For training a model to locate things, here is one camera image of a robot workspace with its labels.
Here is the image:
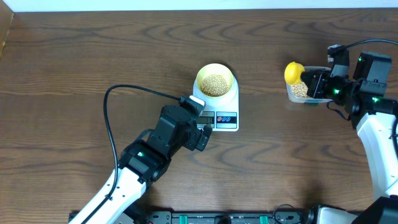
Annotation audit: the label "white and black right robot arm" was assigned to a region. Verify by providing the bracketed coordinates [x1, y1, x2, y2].
[299, 52, 397, 223]

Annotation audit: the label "pale yellow plastic bowl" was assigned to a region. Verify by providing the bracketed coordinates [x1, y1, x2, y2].
[195, 63, 233, 96]

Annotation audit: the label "pile of soybeans in container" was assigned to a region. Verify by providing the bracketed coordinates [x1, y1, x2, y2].
[290, 82, 308, 98]

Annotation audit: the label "white digital kitchen scale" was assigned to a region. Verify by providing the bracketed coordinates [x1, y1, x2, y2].
[193, 75, 239, 132]

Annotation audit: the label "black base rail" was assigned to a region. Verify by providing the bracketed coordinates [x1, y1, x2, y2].
[114, 208, 316, 224]

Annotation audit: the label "clear plastic container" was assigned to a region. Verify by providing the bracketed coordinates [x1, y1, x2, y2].
[286, 66, 331, 104]

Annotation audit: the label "yellow measuring scoop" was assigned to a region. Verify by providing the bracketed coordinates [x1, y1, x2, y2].
[284, 62, 305, 85]

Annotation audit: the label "soybeans in bowl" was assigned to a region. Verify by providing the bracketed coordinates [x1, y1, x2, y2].
[200, 74, 229, 97]

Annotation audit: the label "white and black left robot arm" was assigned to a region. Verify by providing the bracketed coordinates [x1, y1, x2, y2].
[70, 103, 212, 223]

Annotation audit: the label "cardboard box wall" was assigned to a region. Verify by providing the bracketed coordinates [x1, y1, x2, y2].
[0, 0, 14, 55]

